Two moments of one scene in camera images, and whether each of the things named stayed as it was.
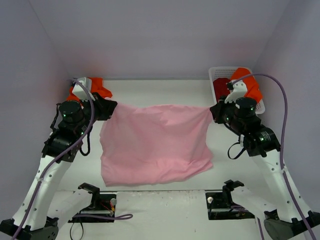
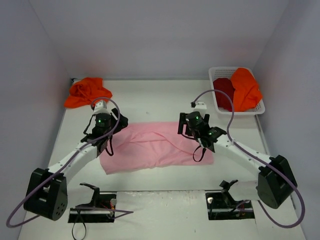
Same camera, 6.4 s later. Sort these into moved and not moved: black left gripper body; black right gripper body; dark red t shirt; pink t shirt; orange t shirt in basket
Moved: pink t shirt; black right gripper body; black left gripper body
Not moved: orange t shirt in basket; dark red t shirt
